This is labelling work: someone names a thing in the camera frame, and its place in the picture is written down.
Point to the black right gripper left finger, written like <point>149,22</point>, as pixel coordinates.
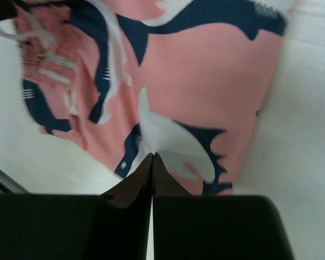
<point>113,225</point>

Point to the pink shark print shorts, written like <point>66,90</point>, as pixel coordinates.
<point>122,79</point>

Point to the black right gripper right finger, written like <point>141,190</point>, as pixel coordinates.
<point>213,227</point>

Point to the aluminium front rail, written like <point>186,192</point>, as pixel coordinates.
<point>8,185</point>

